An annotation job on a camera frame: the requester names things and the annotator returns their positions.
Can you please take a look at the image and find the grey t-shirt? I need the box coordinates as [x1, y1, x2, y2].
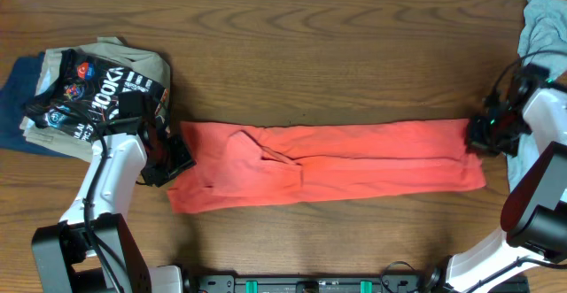
[507, 0, 566, 191]

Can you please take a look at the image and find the red printed t-shirt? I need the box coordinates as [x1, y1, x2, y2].
[167, 120, 485, 213]

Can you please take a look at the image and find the black printed folded shirt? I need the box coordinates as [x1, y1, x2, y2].
[23, 50, 168, 143]

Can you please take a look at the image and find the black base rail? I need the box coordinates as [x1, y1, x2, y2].
[190, 260, 531, 293]

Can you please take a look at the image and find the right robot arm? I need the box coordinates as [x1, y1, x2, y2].
[427, 82, 566, 292]

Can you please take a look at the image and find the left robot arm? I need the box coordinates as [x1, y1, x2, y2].
[31, 117, 195, 293]

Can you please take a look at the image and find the navy folded garment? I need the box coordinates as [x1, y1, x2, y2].
[1, 52, 66, 158]

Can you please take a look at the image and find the beige folded garment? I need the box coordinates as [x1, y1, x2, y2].
[19, 37, 171, 163]

